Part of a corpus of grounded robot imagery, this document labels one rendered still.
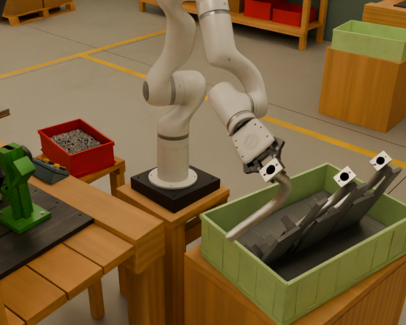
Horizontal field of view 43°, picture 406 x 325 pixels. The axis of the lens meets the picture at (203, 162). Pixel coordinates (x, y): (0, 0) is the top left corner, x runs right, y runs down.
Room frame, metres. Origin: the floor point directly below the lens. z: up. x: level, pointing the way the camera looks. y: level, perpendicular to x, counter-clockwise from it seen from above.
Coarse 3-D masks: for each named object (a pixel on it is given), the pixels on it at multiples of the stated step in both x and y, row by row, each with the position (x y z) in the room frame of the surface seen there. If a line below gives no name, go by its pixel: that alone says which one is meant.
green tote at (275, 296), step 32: (256, 192) 1.53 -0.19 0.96; (224, 224) 1.45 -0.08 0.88; (384, 224) 1.51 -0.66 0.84; (224, 256) 1.29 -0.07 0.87; (352, 256) 1.23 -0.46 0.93; (384, 256) 1.34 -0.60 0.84; (256, 288) 1.16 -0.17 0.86; (288, 288) 1.07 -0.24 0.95; (320, 288) 1.16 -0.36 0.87; (288, 320) 1.08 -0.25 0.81
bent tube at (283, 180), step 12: (264, 168) 1.12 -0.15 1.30; (276, 168) 1.10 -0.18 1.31; (276, 180) 1.11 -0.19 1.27; (288, 180) 1.13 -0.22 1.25; (288, 192) 1.15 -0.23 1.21; (276, 204) 1.16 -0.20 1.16; (252, 216) 1.16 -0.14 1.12; (264, 216) 1.15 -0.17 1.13; (240, 228) 1.14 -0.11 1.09; (228, 240) 1.13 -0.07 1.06
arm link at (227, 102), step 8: (216, 88) 1.36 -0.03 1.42; (224, 88) 1.35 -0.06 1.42; (232, 88) 1.36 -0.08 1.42; (208, 96) 1.37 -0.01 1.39; (216, 96) 1.34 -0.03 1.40; (224, 96) 1.32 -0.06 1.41; (232, 96) 1.32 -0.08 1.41; (240, 96) 1.33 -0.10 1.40; (248, 96) 1.34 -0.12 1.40; (216, 104) 1.32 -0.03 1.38; (224, 104) 1.30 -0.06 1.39; (232, 104) 1.29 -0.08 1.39; (240, 104) 1.29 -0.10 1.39; (248, 104) 1.32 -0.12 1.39; (216, 112) 1.33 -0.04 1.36; (224, 112) 1.29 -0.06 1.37; (232, 112) 1.27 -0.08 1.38; (224, 120) 1.28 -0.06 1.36
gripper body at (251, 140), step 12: (252, 120) 1.24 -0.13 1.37; (240, 132) 1.23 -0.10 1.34; (252, 132) 1.21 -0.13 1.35; (264, 132) 1.19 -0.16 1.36; (240, 144) 1.20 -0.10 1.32; (252, 144) 1.18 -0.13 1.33; (264, 144) 1.16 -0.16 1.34; (276, 144) 1.20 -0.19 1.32; (240, 156) 1.18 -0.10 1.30; (252, 156) 1.16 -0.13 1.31; (264, 156) 1.18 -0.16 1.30
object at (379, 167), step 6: (378, 156) 1.40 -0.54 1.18; (384, 156) 1.40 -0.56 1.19; (372, 162) 1.39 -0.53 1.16; (378, 162) 1.43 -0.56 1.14; (384, 162) 1.38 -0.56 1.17; (378, 168) 1.37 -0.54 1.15; (384, 168) 1.41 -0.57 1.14; (378, 174) 1.45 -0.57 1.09; (372, 180) 1.46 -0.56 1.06; (378, 180) 1.45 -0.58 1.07; (366, 186) 1.46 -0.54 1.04; (372, 186) 1.46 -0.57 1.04; (336, 204) 1.44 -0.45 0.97
